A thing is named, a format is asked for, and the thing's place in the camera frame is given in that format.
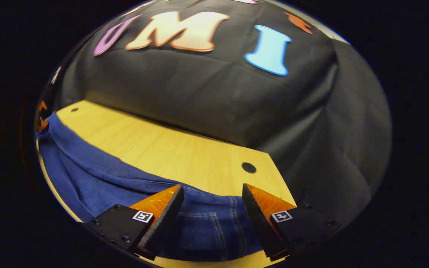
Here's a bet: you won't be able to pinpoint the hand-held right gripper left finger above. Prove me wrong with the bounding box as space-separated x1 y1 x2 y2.
82 184 184 261

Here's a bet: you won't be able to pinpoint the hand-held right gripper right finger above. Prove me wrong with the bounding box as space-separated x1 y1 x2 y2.
242 183 343 262

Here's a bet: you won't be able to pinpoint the black backdrop cloth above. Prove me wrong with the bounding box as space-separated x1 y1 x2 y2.
51 0 392 239

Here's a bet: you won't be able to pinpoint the blue denim jeans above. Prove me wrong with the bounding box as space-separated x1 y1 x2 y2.
36 112 271 262

